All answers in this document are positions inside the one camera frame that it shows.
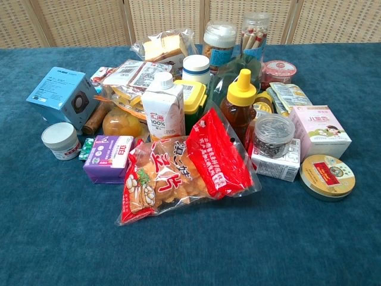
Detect purple soap box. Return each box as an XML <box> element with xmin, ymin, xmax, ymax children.
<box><xmin>83</xmin><ymin>135</ymin><xmax>135</xmax><ymax>185</ymax></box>

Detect white printed small box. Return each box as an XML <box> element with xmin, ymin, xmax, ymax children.
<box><xmin>251</xmin><ymin>138</ymin><xmax>302</xmax><ymax>183</ymax></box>

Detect pink white medicine box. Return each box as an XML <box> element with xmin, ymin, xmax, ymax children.
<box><xmin>288</xmin><ymin>105</ymin><xmax>352</xmax><ymax>162</ymax></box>

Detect blue speaker box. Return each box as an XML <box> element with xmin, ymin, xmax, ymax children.
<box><xmin>26</xmin><ymin>66</ymin><xmax>100</xmax><ymax>131</ymax></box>

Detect red crisps snack bag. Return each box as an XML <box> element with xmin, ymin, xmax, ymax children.
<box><xmin>115</xmin><ymin>107</ymin><xmax>263</xmax><ymax>227</ymax></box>

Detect white juice carton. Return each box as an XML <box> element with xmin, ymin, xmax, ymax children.
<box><xmin>140</xmin><ymin>71</ymin><xmax>186</xmax><ymax>142</ymax></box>

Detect yellow lid green container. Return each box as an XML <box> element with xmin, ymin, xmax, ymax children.
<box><xmin>173</xmin><ymin>79</ymin><xmax>207</xmax><ymax>136</ymax></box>

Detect honey bottle yellow cap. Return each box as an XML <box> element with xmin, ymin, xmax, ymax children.
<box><xmin>219</xmin><ymin>69</ymin><xmax>257</xmax><ymax>144</ymax></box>

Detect yellow fruit cup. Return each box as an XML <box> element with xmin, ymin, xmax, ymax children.
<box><xmin>102</xmin><ymin>107</ymin><xmax>143</xmax><ymax>138</ymax></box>

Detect white blue banded bottle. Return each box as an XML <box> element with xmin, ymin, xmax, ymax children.
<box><xmin>182</xmin><ymin>54</ymin><xmax>211</xmax><ymax>86</ymax></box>

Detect green transparent plastic bag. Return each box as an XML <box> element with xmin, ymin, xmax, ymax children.
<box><xmin>206</xmin><ymin>54</ymin><xmax>263</xmax><ymax>116</ymax></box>

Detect small honey jar gold lid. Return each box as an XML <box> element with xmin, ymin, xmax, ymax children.
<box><xmin>253</xmin><ymin>91</ymin><xmax>274</xmax><ymax>116</ymax></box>

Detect clear jar dark seeds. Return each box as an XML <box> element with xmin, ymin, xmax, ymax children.
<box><xmin>254</xmin><ymin>113</ymin><xmax>296</xmax><ymax>159</ymax></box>

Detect clear pack barcode label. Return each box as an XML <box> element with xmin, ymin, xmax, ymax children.
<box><xmin>101</xmin><ymin>59</ymin><xmax>173</xmax><ymax>97</ymax></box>

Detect bagged sliced bread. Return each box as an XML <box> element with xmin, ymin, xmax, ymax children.
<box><xmin>130</xmin><ymin>28</ymin><xmax>199</xmax><ymax>74</ymax></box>

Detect brown bamboo tube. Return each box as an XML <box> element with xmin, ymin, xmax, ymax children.
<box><xmin>82</xmin><ymin>102</ymin><xmax>114</xmax><ymax>135</ymax></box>

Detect white lid snack jar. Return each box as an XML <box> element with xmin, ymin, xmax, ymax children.
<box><xmin>203</xmin><ymin>20</ymin><xmax>238</xmax><ymax>73</ymax></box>

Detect small green candy pack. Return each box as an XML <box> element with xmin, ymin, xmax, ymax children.
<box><xmin>78</xmin><ymin>138</ymin><xmax>95</xmax><ymax>161</ymax></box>

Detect grey foil snack pouch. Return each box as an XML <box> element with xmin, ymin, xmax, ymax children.
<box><xmin>266</xmin><ymin>82</ymin><xmax>313</xmax><ymax>117</ymax></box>

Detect red white snack packet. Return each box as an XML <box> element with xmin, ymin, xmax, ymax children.
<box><xmin>90</xmin><ymin>66</ymin><xmax>117</xmax><ymax>85</ymax></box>

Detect pink round cup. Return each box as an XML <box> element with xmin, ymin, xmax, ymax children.
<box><xmin>263</xmin><ymin>60</ymin><xmax>297</xmax><ymax>85</ymax></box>

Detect clear jar biscuit sticks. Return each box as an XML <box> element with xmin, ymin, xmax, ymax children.
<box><xmin>240</xmin><ymin>12</ymin><xmax>271</xmax><ymax>63</ymax></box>

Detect small white cream jar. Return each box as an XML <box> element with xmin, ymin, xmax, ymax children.
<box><xmin>40</xmin><ymin>122</ymin><xmax>82</xmax><ymax>161</ymax></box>

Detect round gold tin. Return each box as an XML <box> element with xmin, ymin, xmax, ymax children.
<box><xmin>299</xmin><ymin>154</ymin><xmax>357</xmax><ymax>201</ymax></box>

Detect blue velvet tablecloth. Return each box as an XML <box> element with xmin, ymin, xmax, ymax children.
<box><xmin>0</xmin><ymin>42</ymin><xmax>381</xmax><ymax>286</ymax></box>

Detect woven folding screen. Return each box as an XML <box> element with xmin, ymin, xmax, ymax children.
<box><xmin>0</xmin><ymin>0</ymin><xmax>381</xmax><ymax>49</ymax></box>

